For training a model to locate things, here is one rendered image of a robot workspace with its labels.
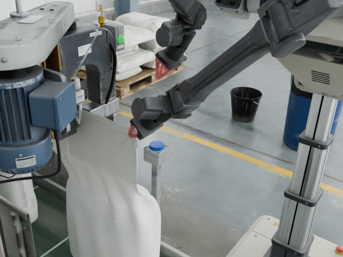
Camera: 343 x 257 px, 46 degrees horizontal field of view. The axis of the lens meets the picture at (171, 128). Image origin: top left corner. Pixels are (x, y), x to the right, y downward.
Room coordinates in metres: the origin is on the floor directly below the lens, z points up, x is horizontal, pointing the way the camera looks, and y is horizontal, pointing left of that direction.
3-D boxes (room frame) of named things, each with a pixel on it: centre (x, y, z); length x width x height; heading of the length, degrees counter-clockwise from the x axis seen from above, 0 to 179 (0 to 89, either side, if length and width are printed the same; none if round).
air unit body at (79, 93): (1.16, 0.30, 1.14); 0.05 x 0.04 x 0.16; 145
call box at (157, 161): (1.40, 0.06, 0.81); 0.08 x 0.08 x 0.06; 55
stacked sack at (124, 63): (4.13, 0.54, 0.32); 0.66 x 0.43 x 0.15; 147
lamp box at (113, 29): (1.40, 0.22, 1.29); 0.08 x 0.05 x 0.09; 55
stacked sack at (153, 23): (4.78, 0.38, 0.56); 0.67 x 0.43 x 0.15; 55
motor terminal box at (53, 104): (0.87, 0.28, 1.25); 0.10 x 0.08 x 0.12; 170
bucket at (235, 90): (3.46, -0.68, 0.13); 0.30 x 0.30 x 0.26
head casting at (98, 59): (1.34, 0.40, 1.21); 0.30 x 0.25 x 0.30; 55
